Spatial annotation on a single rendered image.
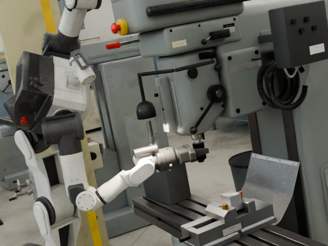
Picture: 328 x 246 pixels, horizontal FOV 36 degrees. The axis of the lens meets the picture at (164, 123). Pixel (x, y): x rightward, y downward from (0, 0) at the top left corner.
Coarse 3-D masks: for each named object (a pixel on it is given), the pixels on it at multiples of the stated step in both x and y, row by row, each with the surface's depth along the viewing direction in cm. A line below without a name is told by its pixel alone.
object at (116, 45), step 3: (114, 42) 190; (117, 42) 190; (123, 42) 192; (126, 42) 192; (129, 42) 193; (132, 42) 193; (135, 42) 194; (108, 45) 188; (111, 45) 189; (114, 45) 189; (117, 45) 190; (120, 45) 191; (108, 48) 189; (111, 48) 190
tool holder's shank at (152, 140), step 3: (147, 123) 238; (150, 123) 239; (147, 126) 238; (150, 126) 238; (147, 129) 239; (150, 129) 238; (150, 132) 239; (150, 135) 239; (150, 138) 239; (153, 138) 239; (150, 141) 239; (153, 141) 239
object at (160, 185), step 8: (176, 168) 230; (184, 168) 232; (152, 176) 237; (160, 176) 231; (168, 176) 227; (176, 176) 230; (184, 176) 233; (144, 184) 245; (152, 184) 238; (160, 184) 233; (168, 184) 228; (176, 184) 230; (184, 184) 233; (152, 192) 240; (160, 192) 234; (168, 192) 228; (176, 192) 230; (184, 192) 233; (160, 200) 236; (168, 200) 230; (176, 200) 230
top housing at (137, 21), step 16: (112, 0) 185; (128, 0) 173; (144, 0) 171; (160, 0) 173; (176, 0) 176; (128, 16) 176; (144, 16) 172; (160, 16) 173; (176, 16) 176; (192, 16) 179; (208, 16) 183; (224, 16) 187; (128, 32) 181
